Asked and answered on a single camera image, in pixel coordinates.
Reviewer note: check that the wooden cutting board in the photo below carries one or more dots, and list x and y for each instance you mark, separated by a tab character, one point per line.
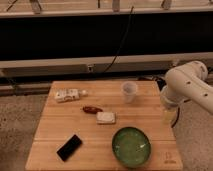
60	121

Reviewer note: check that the dark red chili pepper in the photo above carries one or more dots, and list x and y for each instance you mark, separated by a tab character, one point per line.
91	110

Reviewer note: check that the white ceramic cup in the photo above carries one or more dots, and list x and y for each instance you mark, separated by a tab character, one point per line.
129	90

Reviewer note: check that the green ceramic bowl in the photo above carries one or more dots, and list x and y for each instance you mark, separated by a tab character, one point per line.
131	147

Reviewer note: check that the black rectangular block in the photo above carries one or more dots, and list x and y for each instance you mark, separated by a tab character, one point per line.
69	147

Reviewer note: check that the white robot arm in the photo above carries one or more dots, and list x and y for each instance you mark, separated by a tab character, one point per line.
183	82

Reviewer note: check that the white soap bar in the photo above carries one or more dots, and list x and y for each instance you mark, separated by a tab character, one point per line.
105	118

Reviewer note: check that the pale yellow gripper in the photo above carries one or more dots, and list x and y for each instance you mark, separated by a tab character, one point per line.
169	115

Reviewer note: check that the white small bottle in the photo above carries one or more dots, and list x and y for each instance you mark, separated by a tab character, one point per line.
65	95

